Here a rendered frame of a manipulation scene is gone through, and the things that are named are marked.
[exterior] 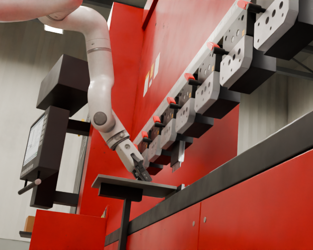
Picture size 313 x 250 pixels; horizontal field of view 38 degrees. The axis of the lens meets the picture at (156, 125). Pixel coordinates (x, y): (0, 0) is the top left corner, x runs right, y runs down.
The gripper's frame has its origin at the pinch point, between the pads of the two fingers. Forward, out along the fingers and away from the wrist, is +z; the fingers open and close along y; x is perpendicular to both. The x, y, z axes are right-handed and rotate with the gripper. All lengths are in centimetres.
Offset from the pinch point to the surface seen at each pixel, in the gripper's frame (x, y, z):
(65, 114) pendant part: -8, 94, -64
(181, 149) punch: -15.6, -5.8, -1.9
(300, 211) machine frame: 16, -107, 21
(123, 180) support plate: 8.8, -10.8, -2.4
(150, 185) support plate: 2.0, -9.5, 3.4
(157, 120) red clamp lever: -18.7, 5.8, -17.3
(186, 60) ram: -32.1, -16.0, -26.5
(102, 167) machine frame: -7, 83, -25
